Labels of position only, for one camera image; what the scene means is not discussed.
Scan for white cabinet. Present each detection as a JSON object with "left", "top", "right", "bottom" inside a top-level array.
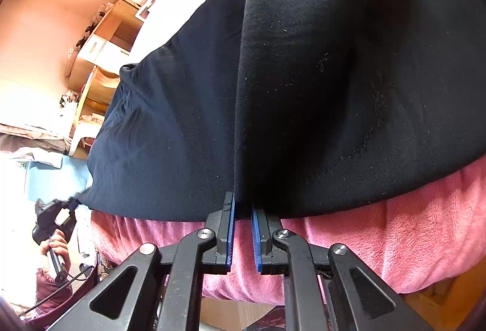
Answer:
[{"left": 78, "top": 35, "right": 132, "bottom": 75}]

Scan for white plastic stool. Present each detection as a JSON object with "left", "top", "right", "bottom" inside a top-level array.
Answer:
[{"left": 68, "top": 122, "right": 95, "bottom": 157}]

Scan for black cable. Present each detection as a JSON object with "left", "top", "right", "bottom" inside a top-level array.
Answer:
[{"left": 15, "top": 264, "right": 94, "bottom": 316}]

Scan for person's left hand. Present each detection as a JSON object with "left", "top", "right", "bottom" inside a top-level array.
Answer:
[{"left": 40, "top": 230, "right": 70, "bottom": 268}]

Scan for blue floor mat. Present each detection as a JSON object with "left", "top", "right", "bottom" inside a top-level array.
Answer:
[{"left": 25, "top": 156, "right": 94, "bottom": 202}]

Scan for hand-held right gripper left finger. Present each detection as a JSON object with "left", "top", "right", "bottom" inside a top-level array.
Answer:
[{"left": 46, "top": 192, "right": 236, "bottom": 331}]

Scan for bed with magenta sheet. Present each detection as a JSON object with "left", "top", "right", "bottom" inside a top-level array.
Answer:
[{"left": 89, "top": 0, "right": 486, "bottom": 307}]

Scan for black pants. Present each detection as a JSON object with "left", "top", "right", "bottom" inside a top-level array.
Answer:
[{"left": 81, "top": 0, "right": 486, "bottom": 223}]

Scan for person's left forearm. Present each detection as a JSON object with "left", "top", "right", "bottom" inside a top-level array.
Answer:
[{"left": 25, "top": 267, "right": 100, "bottom": 329}]

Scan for wooden bed frame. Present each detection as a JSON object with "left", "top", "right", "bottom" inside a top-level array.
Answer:
[{"left": 395, "top": 278, "right": 486, "bottom": 331}]

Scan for white nightstand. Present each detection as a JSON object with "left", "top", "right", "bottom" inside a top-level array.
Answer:
[{"left": 135, "top": 0, "right": 160, "bottom": 22}]

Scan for cardboard box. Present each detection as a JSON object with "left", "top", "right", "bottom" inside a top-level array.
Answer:
[{"left": 199, "top": 297, "right": 275, "bottom": 331}]

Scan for wooden desk shelf unit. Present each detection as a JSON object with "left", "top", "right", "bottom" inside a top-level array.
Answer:
[{"left": 68, "top": 0, "right": 145, "bottom": 134}]

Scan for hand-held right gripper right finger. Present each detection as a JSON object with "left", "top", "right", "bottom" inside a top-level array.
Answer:
[{"left": 251, "top": 205, "right": 435, "bottom": 331}]

